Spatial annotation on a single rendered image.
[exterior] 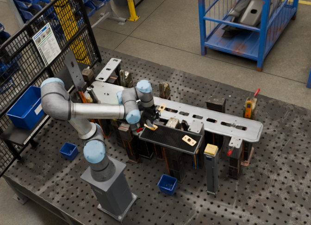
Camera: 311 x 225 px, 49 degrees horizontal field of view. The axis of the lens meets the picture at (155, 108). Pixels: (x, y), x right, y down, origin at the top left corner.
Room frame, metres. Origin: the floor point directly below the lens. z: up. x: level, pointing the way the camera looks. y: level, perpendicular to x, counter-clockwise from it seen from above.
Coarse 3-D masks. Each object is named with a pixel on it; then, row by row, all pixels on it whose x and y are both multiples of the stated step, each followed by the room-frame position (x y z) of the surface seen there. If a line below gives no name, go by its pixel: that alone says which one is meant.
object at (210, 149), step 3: (207, 144) 1.21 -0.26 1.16; (210, 144) 1.20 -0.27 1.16; (207, 147) 1.19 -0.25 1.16; (210, 147) 1.18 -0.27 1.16; (213, 147) 1.18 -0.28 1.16; (216, 147) 1.17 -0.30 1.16; (207, 150) 1.16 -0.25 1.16; (210, 150) 1.16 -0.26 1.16; (213, 150) 1.16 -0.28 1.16; (210, 153) 1.15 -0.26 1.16; (213, 153) 1.14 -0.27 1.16
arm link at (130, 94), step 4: (132, 88) 1.38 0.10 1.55; (120, 92) 1.37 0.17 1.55; (124, 92) 1.37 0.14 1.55; (128, 92) 1.36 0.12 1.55; (132, 92) 1.36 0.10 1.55; (136, 92) 1.36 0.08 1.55; (120, 96) 1.35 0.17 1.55; (124, 96) 1.34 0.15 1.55; (128, 96) 1.33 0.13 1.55; (132, 96) 1.33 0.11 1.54; (136, 96) 1.34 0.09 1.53; (120, 100) 1.34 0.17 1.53; (124, 100) 1.31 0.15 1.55; (136, 100) 1.35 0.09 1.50; (120, 104) 1.33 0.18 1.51
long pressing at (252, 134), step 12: (96, 84) 2.13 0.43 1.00; (108, 84) 2.10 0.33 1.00; (108, 96) 1.96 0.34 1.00; (156, 108) 1.73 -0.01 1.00; (180, 108) 1.68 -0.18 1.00; (192, 108) 1.66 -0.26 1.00; (204, 108) 1.64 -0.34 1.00; (180, 120) 1.57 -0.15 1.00; (192, 120) 1.55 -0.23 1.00; (204, 120) 1.53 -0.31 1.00; (228, 120) 1.48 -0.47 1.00; (240, 120) 1.46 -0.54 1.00; (252, 120) 1.44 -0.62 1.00; (216, 132) 1.40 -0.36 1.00; (228, 132) 1.38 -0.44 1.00; (240, 132) 1.36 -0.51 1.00; (252, 132) 1.34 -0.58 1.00
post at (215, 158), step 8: (216, 152) 1.15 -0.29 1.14; (208, 160) 1.15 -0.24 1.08; (216, 160) 1.15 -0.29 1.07; (208, 168) 1.16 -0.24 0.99; (216, 168) 1.16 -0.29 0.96; (208, 176) 1.16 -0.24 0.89; (216, 176) 1.16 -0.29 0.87; (208, 184) 1.16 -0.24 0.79; (216, 184) 1.15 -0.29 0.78; (208, 192) 1.15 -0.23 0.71; (216, 192) 1.14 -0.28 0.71
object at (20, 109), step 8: (32, 88) 2.08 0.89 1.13; (24, 96) 2.00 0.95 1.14; (32, 96) 2.06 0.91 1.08; (40, 96) 2.06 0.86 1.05; (16, 104) 1.92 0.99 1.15; (24, 104) 1.97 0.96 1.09; (32, 104) 2.02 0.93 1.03; (40, 104) 1.90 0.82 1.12; (8, 112) 1.85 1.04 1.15; (16, 112) 1.89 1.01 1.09; (24, 112) 1.94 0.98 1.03; (32, 112) 1.82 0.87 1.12; (40, 112) 1.87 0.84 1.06; (16, 120) 1.80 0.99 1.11; (24, 120) 1.75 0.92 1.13; (32, 120) 1.80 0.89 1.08
